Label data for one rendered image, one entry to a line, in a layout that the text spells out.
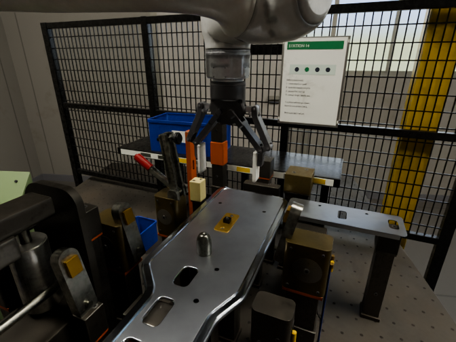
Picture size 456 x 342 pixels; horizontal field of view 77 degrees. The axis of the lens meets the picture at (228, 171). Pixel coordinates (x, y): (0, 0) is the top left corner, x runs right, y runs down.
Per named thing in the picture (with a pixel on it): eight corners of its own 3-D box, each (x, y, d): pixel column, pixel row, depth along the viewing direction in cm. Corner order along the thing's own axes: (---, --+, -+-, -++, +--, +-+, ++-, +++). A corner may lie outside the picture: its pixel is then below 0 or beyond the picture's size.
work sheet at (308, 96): (337, 127, 105) (351, 35, 94) (277, 123, 113) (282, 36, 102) (337, 126, 107) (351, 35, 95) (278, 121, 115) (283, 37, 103)
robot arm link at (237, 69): (241, 49, 51) (240, 83, 53) (256, 50, 59) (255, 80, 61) (197, 49, 55) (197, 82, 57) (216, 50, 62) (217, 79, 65)
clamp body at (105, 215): (138, 357, 70) (117, 229, 56) (104, 342, 74) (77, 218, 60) (155, 335, 76) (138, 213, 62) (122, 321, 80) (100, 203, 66)
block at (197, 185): (203, 286, 92) (199, 182, 78) (194, 283, 93) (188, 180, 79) (208, 279, 95) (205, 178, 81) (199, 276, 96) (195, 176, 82)
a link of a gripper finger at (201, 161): (199, 145, 65) (197, 144, 66) (200, 173, 68) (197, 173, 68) (205, 142, 68) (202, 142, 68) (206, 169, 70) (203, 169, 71)
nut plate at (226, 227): (227, 233, 67) (227, 229, 67) (213, 229, 69) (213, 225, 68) (239, 216, 75) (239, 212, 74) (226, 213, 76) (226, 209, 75)
